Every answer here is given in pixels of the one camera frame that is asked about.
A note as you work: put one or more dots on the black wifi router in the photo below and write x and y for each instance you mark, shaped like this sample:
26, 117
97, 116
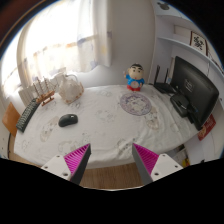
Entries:
162, 87

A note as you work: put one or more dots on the round purple mouse pad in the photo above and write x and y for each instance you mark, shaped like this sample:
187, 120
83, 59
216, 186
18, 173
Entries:
135, 104

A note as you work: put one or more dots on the white patterned tablecloth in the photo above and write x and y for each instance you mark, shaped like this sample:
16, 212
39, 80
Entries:
104, 125

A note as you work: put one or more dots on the framed calligraphy picture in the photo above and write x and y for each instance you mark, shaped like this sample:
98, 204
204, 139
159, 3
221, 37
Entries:
199, 43

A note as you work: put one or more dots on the black computer monitor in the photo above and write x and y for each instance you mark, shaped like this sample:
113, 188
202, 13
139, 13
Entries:
196, 96

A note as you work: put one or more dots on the white wall shelf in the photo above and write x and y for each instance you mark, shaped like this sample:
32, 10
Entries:
172, 38

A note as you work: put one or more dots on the wooden ship model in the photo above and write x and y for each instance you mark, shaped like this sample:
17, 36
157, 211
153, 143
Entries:
43, 91

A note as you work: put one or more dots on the black keyboard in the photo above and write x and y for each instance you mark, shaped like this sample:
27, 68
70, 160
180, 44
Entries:
27, 115

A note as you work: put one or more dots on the wooden chair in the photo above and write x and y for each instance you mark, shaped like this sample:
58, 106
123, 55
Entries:
10, 119

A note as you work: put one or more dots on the black computer mouse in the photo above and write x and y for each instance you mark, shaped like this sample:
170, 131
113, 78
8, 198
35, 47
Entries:
67, 119

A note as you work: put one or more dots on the red box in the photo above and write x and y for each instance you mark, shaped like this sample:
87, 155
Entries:
207, 127

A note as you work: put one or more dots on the white sheer curtain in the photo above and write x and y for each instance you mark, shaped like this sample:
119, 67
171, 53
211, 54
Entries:
68, 35

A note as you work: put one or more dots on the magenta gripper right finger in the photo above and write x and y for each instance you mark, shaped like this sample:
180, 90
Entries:
152, 166

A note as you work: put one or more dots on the cartoon boy figurine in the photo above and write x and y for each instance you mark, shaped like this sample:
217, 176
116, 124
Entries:
134, 76

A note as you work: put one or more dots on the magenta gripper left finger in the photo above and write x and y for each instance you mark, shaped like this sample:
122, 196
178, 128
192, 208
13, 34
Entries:
70, 167

